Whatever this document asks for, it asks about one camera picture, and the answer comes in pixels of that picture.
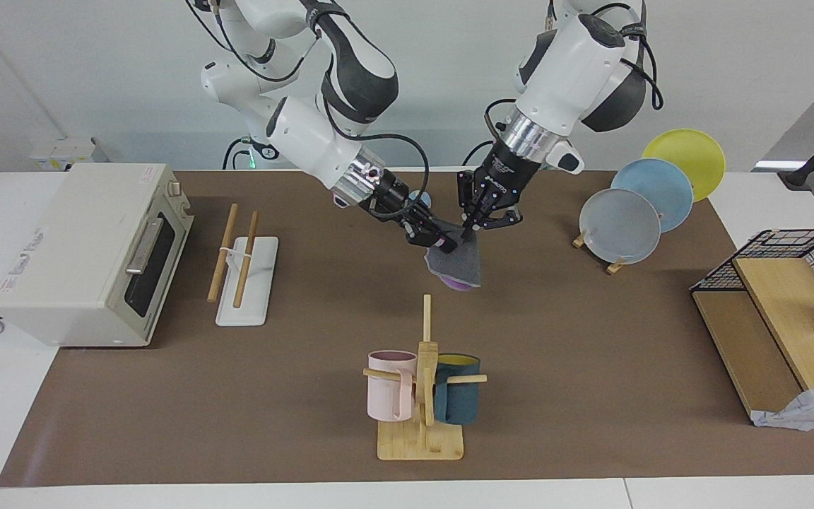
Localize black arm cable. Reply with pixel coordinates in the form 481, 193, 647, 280
483, 0, 665, 142
319, 92, 430, 213

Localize light blue plate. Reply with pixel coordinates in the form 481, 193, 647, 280
610, 158, 695, 233

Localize wooden plate rack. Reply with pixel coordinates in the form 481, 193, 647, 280
572, 230, 627, 275

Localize black right base cable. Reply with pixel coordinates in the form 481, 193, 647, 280
222, 134, 256, 170

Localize beige toaster oven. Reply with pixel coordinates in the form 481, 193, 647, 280
0, 163, 195, 349

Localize grey plate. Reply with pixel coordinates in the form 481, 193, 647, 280
579, 188, 662, 265

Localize dark teal mug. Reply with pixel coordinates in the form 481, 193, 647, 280
434, 353, 482, 426

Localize white towel rack wooden bars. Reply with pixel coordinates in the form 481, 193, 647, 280
207, 204, 280, 327

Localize brown table mat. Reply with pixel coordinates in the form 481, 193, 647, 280
0, 170, 814, 487

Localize wooden shelf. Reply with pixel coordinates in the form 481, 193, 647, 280
692, 256, 814, 418

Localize wooden mug tree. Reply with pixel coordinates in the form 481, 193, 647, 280
362, 294, 488, 462

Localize black left base cable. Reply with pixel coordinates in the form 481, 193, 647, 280
462, 140, 496, 169

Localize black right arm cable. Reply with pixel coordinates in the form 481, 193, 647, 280
319, 92, 430, 213

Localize marble pattern sheet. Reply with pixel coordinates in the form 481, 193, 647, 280
752, 382, 814, 432

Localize white wall socket box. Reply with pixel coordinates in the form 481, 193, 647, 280
31, 138, 107, 172

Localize yellow plate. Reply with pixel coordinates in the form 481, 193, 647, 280
642, 129, 726, 203

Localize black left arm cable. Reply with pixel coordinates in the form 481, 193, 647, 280
483, 0, 665, 142

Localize purple grey-backed towel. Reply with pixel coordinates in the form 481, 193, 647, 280
424, 223, 482, 292

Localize pink mug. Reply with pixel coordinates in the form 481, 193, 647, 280
367, 350, 418, 422

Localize black base cable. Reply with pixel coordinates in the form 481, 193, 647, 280
222, 134, 256, 170
462, 140, 496, 169

